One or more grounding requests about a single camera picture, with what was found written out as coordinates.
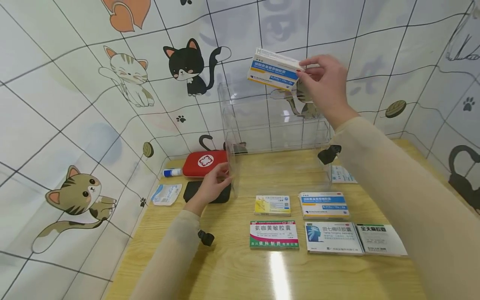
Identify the person's right forearm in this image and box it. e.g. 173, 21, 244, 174
330, 116, 480, 300

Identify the clear acrylic box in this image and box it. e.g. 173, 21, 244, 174
217, 80, 334, 199

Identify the white blue flat packet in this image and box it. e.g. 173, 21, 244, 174
150, 183, 183, 206

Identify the person's right hand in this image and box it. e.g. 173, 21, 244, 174
296, 55, 360, 130

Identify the person's left hand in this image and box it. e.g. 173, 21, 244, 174
183, 162, 233, 216

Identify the red first aid pouch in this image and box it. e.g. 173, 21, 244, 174
182, 150, 230, 178

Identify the green red medicine box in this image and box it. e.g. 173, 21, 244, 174
249, 220, 300, 250

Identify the white box blue head print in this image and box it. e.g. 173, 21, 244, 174
304, 221, 365, 255

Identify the yellow medicine box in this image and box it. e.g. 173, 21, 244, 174
254, 195, 292, 216

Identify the black wrist band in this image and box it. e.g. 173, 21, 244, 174
317, 144, 342, 165
197, 229, 215, 247

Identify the white grey medicine box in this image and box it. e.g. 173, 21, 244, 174
355, 223, 409, 258

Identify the white light blue packet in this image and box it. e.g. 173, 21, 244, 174
330, 165, 358, 185

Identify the person's left forearm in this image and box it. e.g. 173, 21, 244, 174
129, 210, 203, 300

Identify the white blue orange medicine box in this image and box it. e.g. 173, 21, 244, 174
299, 191, 350, 220
247, 47, 305, 91

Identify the black pouch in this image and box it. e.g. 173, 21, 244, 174
183, 180, 232, 204

